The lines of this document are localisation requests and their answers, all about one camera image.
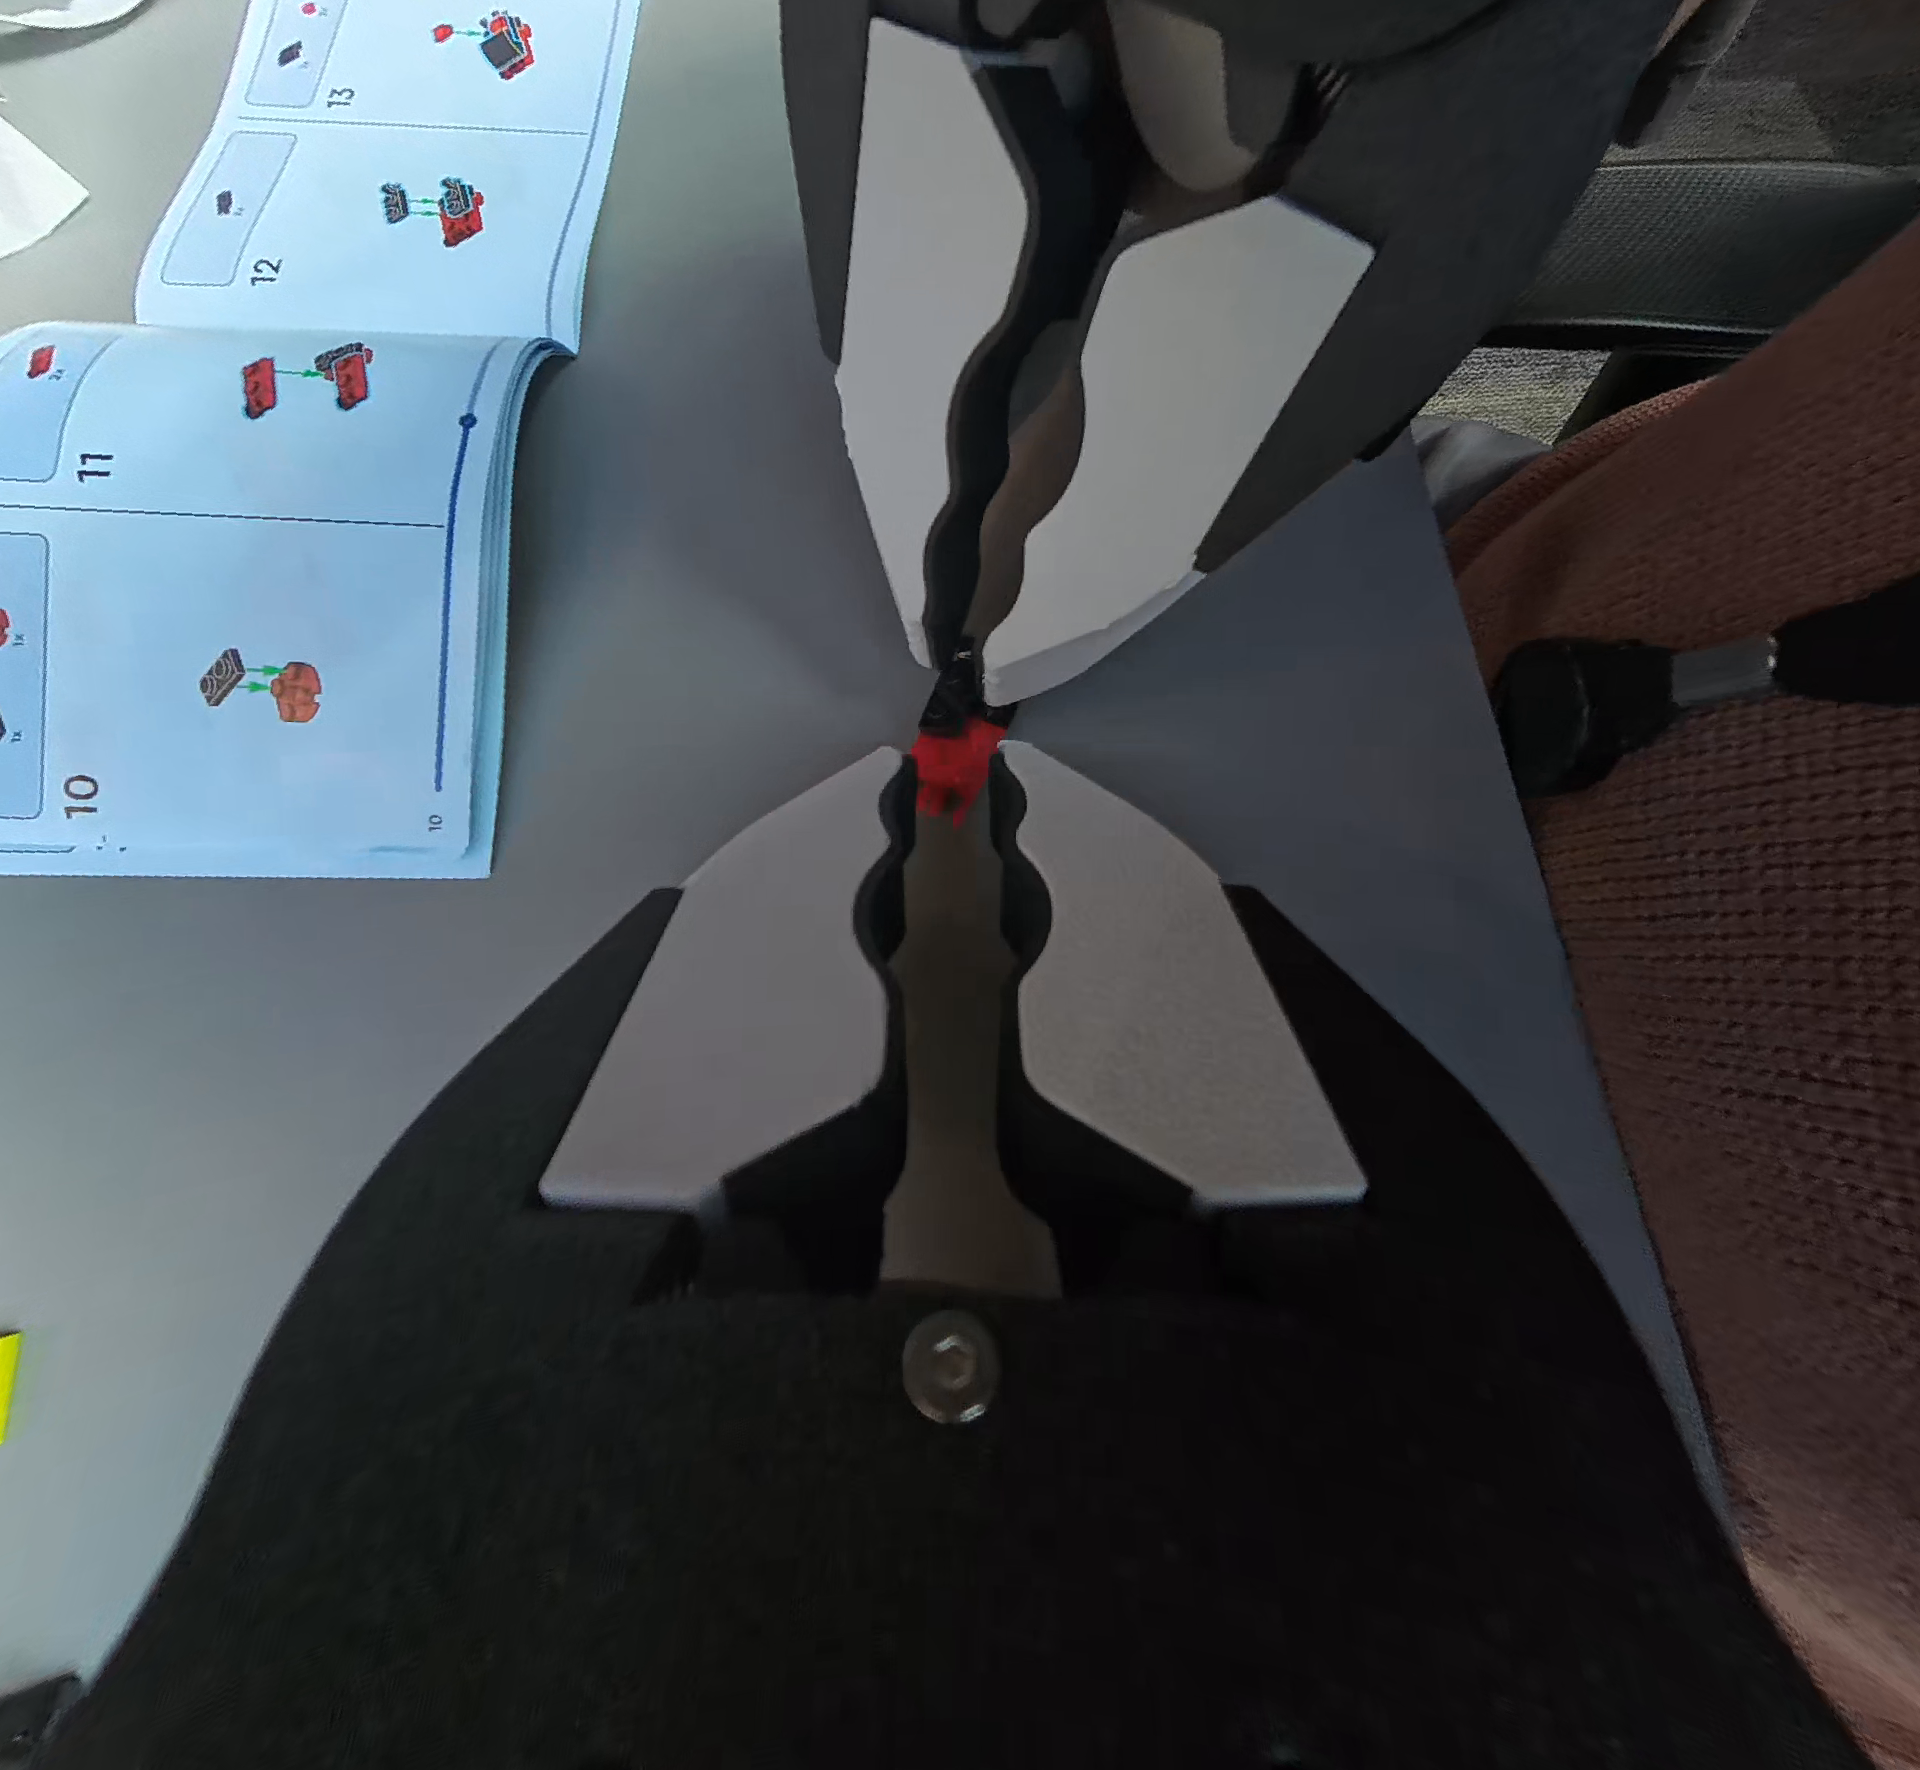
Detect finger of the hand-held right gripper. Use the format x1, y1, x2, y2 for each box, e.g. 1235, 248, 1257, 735
831, 12, 1089, 675
972, 192, 1380, 708

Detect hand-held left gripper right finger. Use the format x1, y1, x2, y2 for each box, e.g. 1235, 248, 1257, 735
990, 739, 1372, 1213

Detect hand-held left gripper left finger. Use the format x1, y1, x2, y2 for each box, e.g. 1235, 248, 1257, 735
536, 747, 923, 1219

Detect red toy brick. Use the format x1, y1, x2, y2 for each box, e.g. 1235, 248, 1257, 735
909, 724, 1006, 824

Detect grey desk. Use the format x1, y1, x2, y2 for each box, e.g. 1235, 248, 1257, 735
0, 0, 1726, 1770

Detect person's light grey trousers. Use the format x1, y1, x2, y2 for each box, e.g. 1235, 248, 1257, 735
1411, 416, 1547, 535

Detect black mesh office chair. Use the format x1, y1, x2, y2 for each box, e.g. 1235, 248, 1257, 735
1478, 0, 1920, 355

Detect black knob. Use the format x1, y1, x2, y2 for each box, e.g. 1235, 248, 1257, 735
1496, 608, 1920, 799

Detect person's brown knitted sweater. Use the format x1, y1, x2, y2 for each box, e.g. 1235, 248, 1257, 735
1443, 233, 1920, 1770

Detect open building instruction booklet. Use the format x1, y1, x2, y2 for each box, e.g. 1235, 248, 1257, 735
0, 0, 651, 883

